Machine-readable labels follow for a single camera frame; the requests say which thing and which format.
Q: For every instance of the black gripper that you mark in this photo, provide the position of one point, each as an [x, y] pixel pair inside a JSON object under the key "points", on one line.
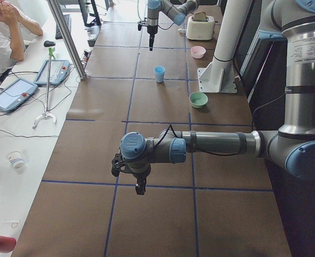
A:
{"points": [[152, 30], [140, 176]]}

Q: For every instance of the blue plastic cup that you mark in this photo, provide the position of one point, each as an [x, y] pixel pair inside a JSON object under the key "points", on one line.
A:
{"points": [[159, 72]]}

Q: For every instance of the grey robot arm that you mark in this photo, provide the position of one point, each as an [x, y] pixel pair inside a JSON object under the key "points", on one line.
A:
{"points": [[174, 13], [291, 147]]}

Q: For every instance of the cream toaster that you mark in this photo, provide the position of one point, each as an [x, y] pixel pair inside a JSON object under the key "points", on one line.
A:
{"points": [[200, 26]]}

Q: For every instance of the pink bowl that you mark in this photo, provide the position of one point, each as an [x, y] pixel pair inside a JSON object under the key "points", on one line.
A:
{"points": [[197, 52]]}

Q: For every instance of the green bowl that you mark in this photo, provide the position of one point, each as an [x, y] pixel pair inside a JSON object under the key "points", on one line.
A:
{"points": [[198, 99]]}

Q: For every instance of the white pillar with base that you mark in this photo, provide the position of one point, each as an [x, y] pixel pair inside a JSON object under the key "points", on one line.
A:
{"points": [[218, 76]]}

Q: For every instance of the far teach pendant tablet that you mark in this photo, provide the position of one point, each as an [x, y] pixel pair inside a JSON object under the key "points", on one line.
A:
{"points": [[58, 72]]}

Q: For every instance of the teach pendant tablet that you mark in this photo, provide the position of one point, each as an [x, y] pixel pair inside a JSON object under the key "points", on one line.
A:
{"points": [[16, 94], [58, 72]]}

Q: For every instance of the white grabber stick tool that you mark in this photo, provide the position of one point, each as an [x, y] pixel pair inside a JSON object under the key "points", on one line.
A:
{"points": [[47, 115]]}

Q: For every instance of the black computer mouse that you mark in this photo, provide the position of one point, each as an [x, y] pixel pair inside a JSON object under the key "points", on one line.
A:
{"points": [[48, 43]]}

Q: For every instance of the white paper cup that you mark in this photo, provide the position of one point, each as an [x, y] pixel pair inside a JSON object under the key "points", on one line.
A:
{"points": [[15, 159]]}

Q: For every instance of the near teach pendant tablet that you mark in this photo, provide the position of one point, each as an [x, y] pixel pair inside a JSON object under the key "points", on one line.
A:
{"points": [[16, 94]]}

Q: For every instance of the person in white shirt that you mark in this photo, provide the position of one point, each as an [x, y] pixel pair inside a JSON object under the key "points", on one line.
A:
{"points": [[12, 46]]}

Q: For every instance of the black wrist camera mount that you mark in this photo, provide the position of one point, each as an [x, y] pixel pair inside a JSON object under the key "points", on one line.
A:
{"points": [[118, 165]]}

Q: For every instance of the aluminium frame post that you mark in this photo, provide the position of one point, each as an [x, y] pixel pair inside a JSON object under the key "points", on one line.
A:
{"points": [[66, 34]]}

